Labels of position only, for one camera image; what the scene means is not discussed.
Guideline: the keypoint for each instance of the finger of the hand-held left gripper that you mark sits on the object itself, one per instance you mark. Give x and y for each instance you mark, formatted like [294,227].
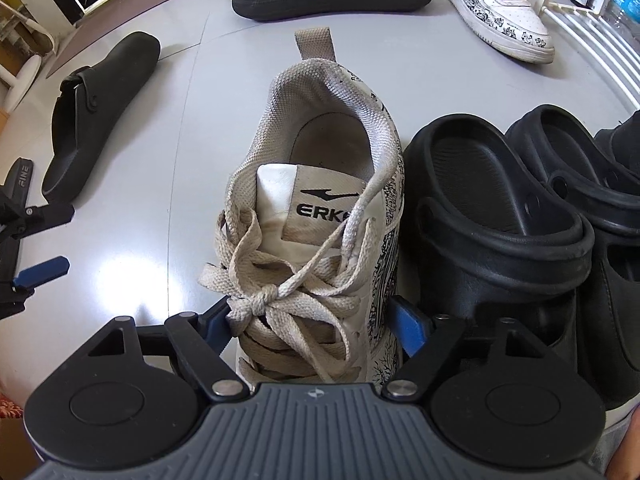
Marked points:
[42,272]
[47,215]

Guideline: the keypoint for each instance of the black lace-up sneaker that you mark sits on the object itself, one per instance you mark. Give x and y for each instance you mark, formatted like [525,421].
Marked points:
[625,135]

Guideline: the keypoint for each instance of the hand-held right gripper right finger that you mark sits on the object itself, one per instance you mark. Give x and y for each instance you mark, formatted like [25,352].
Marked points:
[407,322]

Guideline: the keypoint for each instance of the brown door mat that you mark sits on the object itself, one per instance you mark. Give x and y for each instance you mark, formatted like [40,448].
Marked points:
[125,20]

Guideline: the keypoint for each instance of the red patterned cloth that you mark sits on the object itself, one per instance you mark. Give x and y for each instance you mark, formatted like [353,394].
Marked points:
[11,406]

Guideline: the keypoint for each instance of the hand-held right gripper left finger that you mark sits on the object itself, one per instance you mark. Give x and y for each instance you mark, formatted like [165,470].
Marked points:
[217,320]

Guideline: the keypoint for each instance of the white floor stand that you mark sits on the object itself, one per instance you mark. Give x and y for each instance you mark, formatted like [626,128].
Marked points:
[22,75]

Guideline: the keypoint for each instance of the white printed sneaker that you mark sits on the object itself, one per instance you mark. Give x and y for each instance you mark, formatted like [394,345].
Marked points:
[500,15]
[320,150]

